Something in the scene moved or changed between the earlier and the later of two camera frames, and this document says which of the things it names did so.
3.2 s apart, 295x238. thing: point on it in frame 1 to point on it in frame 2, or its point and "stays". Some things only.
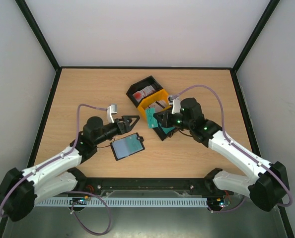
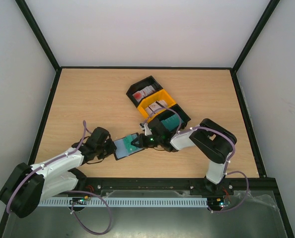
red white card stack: [140, 94] stays
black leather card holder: [127, 146] stays
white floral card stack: [160, 104] stays
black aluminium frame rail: [83, 185] stays
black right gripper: [166, 119] to [141, 141]
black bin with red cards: [141, 89] stays
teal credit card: [152, 122] to [127, 146]
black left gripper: [126, 129] to [112, 148]
